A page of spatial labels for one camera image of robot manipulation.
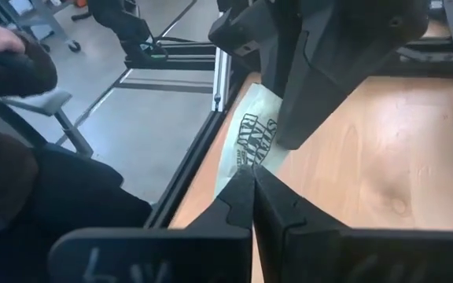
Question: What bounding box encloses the person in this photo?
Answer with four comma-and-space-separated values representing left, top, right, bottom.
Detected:
0, 31, 153, 283

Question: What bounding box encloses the black camera rig bar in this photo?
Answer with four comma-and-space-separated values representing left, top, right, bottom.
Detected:
123, 41, 217, 72

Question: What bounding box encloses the pale green stevia packet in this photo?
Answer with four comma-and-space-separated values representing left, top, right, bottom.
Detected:
213, 82, 290, 197

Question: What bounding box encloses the silver rig bracket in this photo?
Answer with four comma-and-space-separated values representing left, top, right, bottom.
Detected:
212, 11, 233, 113

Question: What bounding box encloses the person's leg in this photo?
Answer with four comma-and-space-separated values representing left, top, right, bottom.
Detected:
86, 0, 169, 68

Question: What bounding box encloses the grey wheeled cart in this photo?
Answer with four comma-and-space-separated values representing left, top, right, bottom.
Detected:
0, 0, 83, 54

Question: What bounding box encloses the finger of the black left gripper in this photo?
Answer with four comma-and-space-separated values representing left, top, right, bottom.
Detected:
275, 0, 431, 151
259, 0, 303, 100

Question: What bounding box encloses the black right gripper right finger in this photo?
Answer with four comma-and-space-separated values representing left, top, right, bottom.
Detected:
253, 166, 348, 283

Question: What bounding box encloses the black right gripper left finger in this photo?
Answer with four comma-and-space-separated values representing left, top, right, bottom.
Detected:
186, 164, 256, 237

